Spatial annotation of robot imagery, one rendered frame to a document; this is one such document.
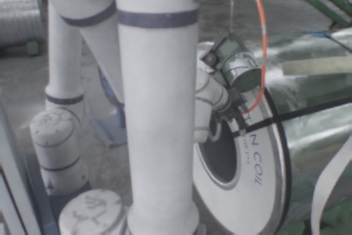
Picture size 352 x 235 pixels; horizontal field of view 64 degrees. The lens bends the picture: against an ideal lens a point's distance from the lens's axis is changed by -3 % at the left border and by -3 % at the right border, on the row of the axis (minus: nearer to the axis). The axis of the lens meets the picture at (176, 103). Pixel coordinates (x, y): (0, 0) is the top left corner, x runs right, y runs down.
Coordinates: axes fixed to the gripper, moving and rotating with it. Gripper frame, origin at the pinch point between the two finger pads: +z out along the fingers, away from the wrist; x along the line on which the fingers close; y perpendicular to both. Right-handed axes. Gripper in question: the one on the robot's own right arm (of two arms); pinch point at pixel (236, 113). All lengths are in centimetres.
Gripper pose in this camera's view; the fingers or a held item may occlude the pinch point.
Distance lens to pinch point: 114.9
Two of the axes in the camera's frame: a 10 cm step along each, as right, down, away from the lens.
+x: 7.7, -5.4, -3.4
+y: 2.9, 7.8, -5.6
